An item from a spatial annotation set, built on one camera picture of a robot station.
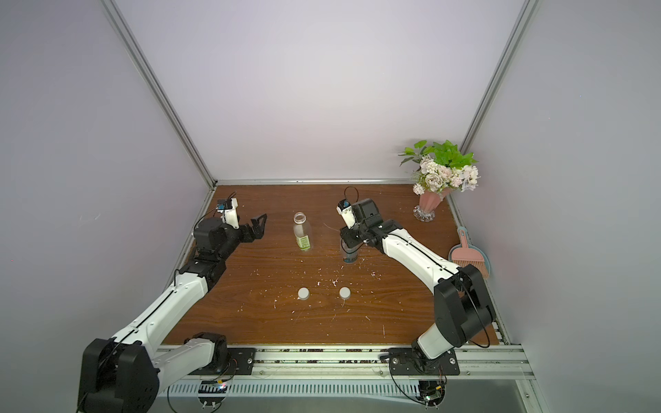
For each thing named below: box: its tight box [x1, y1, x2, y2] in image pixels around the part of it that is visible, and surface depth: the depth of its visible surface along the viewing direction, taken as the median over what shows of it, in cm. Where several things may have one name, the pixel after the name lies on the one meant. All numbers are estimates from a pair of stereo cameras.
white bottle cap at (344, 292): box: [339, 286, 352, 300], surface depth 87 cm
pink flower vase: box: [413, 187, 451, 222], surface depth 102 cm
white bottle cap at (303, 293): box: [296, 286, 310, 301], surface depth 87 cm
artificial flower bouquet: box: [398, 139, 480, 196], surface depth 87 cm
